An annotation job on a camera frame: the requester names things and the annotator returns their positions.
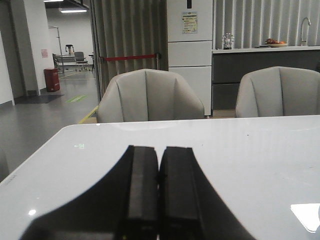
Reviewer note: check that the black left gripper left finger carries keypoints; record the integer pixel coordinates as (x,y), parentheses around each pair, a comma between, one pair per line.
(122,205)

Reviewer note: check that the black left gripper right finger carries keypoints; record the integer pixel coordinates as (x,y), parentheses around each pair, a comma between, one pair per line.
(190,208)

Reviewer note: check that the grey padded chair left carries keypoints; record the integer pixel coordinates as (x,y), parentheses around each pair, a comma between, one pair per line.
(148,95)

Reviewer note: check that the grey padded chair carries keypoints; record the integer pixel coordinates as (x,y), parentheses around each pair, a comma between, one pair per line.
(278,91)
(148,95)

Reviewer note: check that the dark floor mat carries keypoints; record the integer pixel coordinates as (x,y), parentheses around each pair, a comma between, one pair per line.
(40,99)

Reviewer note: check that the grey padded chair right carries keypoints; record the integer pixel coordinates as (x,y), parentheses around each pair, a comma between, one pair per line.
(278,91)

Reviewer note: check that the dark grey kitchen counter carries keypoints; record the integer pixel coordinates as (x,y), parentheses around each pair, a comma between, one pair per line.
(229,66)

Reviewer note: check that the red barrier belt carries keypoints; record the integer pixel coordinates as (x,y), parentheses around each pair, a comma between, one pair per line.
(134,57)

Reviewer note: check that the red trash bin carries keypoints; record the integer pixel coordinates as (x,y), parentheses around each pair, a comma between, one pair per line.
(51,79)

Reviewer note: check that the distant grey office chair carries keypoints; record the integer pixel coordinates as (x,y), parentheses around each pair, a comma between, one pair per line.
(80,60)

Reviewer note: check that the distant metal table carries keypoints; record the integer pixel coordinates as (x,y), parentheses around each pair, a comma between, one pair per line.
(63,61)

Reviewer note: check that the glass ornament on counter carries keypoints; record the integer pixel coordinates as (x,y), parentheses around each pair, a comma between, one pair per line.
(227,41)

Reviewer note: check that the fruit bowl on counter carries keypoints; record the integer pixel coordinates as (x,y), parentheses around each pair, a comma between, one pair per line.
(275,43)

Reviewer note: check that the white refrigerator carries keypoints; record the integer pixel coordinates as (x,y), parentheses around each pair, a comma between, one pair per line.
(190,40)

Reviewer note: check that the chrome kitchen faucet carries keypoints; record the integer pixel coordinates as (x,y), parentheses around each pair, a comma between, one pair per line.
(304,31)

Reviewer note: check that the pink wall notice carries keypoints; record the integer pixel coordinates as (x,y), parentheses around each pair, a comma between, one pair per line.
(44,53)

